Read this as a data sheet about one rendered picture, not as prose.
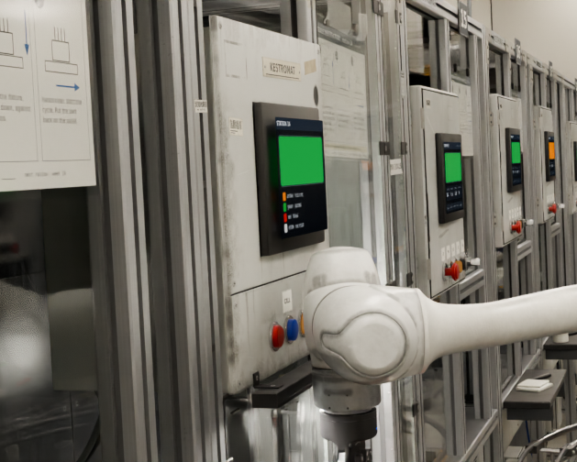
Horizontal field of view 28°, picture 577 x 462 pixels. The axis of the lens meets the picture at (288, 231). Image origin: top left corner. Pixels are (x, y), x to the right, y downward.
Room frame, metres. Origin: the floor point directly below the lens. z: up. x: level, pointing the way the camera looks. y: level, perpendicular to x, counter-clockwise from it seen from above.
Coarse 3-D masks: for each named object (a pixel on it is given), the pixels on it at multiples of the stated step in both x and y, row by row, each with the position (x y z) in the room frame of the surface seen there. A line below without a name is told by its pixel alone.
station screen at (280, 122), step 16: (288, 128) 1.55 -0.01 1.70; (304, 128) 1.61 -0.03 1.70; (320, 128) 1.69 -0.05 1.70; (288, 192) 1.54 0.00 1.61; (304, 192) 1.60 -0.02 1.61; (320, 192) 1.67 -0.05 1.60; (288, 208) 1.53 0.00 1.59; (304, 208) 1.60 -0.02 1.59; (320, 208) 1.67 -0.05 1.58; (288, 224) 1.53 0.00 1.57; (304, 224) 1.59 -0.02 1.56; (320, 224) 1.67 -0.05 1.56
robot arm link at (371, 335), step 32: (352, 288) 1.36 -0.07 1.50; (384, 288) 1.34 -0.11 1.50; (416, 288) 1.36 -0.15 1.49; (576, 288) 1.49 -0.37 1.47; (320, 320) 1.34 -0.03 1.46; (352, 320) 1.27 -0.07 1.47; (384, 320) 1.26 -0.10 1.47; (416, 320) 1.31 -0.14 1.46; (448, 320) 1.34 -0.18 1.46; (480, 320) 1.35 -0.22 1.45; (512, 320) 1.37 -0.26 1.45; (544, 320) 1.41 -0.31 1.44; (576, 320) 1.46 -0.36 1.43; (320, 352) 1.34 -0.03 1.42; (352, 352) 1.26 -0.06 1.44; (384, 352) 1.26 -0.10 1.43; (416, 352) 1.31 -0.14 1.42; (448, 352) 1.35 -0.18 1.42
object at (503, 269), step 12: (492, 60) 3.62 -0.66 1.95; (492, 72) 3.61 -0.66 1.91; (516, 72) 4.16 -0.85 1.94; (492, 84) 3.60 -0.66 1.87; (516, 84) 4.15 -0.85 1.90; (516, 96) 4.09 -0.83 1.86; (504, 252) 3.71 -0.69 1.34; (504, 264) 3.70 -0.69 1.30; (504, 276) 3.69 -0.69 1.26; (504, 288) 3.68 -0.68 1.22; (504, 348) 3.63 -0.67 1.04; (504, 360) 3.62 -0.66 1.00; (504, 372) 3.61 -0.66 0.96; (504, 384) 3.60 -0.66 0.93
